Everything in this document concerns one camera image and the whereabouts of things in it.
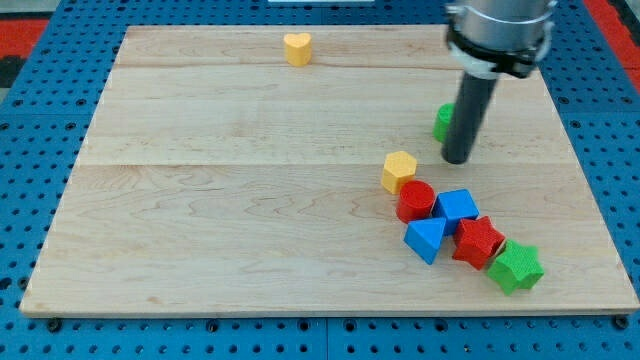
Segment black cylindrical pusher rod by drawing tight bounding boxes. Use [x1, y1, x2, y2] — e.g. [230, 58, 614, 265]
[441, 72, 497, 165]

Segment yellow hexagon block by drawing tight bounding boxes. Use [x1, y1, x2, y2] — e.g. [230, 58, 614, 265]
[381, 151, 417, 194]

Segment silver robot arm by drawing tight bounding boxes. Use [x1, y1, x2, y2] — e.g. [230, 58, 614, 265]
[441, 0, 557, 164]

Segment wooden board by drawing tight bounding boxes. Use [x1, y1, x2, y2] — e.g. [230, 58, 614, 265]
[20, 26, 639, 318]

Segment green cylinder block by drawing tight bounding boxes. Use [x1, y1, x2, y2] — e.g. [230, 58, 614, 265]
[432, 103, 454, 143]

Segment blue cube block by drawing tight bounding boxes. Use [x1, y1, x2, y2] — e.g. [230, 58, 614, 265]
[431, 189, 480, 236]

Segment red cylinder block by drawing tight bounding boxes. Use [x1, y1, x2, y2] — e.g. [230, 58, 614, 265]
[396, 180, 436, 223]

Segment red star block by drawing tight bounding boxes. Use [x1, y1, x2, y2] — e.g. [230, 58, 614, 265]
[452, 216, 506, 270]

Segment blue triangle block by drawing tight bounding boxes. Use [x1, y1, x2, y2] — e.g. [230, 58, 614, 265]
[404, 217, 446, 265]

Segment green star block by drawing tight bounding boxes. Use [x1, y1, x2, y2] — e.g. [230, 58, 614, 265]
[487, 239, 545, 296]

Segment yellow heart block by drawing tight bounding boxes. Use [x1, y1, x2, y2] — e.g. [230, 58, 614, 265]
[283, 33, 312, 67]

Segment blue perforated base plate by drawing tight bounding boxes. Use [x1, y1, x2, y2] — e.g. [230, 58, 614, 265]
[1, 1, 639, 359]

